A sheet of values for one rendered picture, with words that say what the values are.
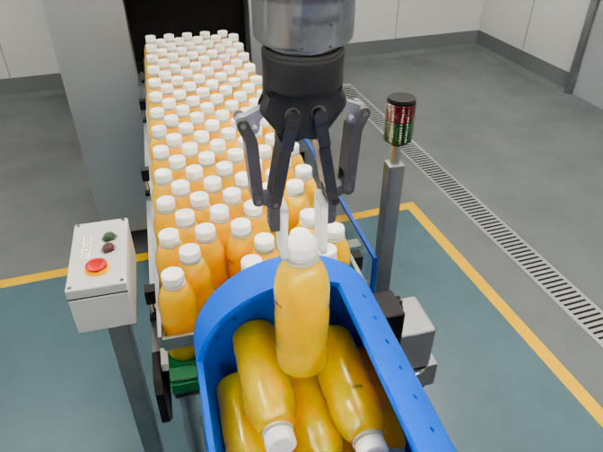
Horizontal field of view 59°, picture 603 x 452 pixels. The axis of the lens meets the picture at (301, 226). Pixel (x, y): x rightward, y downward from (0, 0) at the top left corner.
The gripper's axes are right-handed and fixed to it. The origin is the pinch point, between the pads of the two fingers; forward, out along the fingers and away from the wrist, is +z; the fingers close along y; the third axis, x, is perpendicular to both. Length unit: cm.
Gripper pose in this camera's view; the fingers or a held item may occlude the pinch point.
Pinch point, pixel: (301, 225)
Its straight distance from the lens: 59.9
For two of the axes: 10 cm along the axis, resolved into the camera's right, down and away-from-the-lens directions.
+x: -2.5, -5.7, 7.8
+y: 9.7, -1.4, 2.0
